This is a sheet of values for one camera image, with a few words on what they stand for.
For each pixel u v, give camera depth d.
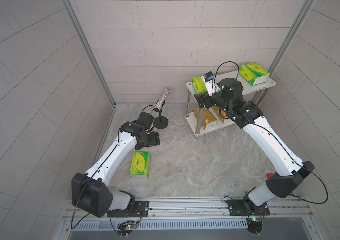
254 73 0.79
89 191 0.38
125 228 0.65
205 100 0.59
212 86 0.54
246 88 0.81
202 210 0.72
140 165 0.79
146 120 0.61
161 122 1.04
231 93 0.47
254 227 0.68
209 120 0.89
